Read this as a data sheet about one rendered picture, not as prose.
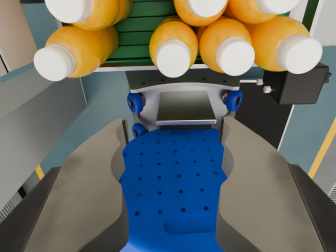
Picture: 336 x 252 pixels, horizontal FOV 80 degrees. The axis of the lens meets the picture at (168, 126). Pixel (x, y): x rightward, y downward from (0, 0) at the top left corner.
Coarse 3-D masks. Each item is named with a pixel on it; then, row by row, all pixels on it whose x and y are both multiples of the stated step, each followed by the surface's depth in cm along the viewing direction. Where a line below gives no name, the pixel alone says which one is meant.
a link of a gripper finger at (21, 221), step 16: (48, 176) 8; (32, 192) 7; (48, 192) 7; (16, 208) 7; (32, 208) 7; (0, 224) 6; (16, 224) 6; (32, 224) 6; (0, 240) 6; (16, 240) 6
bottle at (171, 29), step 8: (168, 16) 36; (176, 16) 35; (160, 24) 29; (168, 24) 26; (176, 24) 26; (184, 24) 27; (160, 32) 26; (168, 32) 25; (176, 32) 25; (184, 32) 25; (192, 32) 27; (152, 40) 27; (160, 40) 25; (168, 40) 24; (176, 40) 24; (184, 40) 25; (192, 40) 26; (152, 48) 26; (192, 48) 26; (152, 56) 27; (192, 56) 26; (192, 64) 29
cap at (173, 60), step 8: (160, 48) 23; (168, 48) 22; (176, 48) 22; (184, 48) 22; (160, 56) 23; (168, 56) 23; (176, 56) 23; (184, 56) 23; (160, 64) 23; (168, 64) 23; (176, 64) 23; (184, 64) 23; (168, 72) 24; (176, 72) 24; (184, 72) 24
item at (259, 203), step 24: (240, 144) 9; (264, 144) 9; (240, 168) 8; (264, 168) 8; (288, 168) 8; (240, 192) 7; (264, 192) 7; (288, 192) 7; (216, 216) 8; (240, 216) 6; (264, 216) 6; (288, 216) 6; (216, 240) 7; (240, 240) 6; (264, 240) 5; (288, 240) 5; (312, 240) 5
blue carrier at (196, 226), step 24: (144, 144) 40; (168, 144) 40; (192, 144) 39; (216, 144) 39; (144, 168) 34; (168, 168) 34; (192, 168) 34; (216, 168) 33; (144, 192) 30; (168, 192) 30; (192, 192) 30; (216, 192) 29; (144, 216) 27; (168, 216) 26; (192, 216) 27; (144, 240) 24; (168, 240) 24; (192, 240) 24
